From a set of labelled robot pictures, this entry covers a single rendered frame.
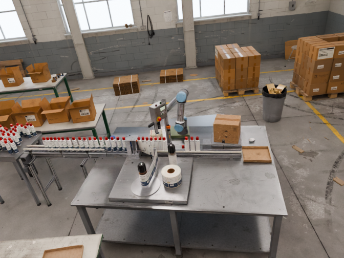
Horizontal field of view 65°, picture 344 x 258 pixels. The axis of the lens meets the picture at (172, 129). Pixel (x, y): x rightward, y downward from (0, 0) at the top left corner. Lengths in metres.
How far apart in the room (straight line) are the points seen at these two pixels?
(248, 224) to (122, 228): 1.46
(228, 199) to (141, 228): 1.16
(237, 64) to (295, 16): 3.09
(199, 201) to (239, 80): 4.19
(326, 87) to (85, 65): 6.47
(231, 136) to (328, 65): 3.39
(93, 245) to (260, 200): 1.57
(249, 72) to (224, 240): 4.19
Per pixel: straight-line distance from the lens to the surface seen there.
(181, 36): 8.30
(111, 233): 3.46
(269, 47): 8.88
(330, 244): 3.70
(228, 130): 3.32
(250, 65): 6.41
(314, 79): 6.25
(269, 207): 2.74
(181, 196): 2.72
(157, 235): 3.30
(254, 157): 3.25
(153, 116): 3.08
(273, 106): 5.36
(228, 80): 6.40
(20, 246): 2.99
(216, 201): 2.73
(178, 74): 7.44
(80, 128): 4.46
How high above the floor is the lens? 2.84
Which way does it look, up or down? 32 degrees down
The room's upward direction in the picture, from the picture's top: 7 degrees counter-clockwise
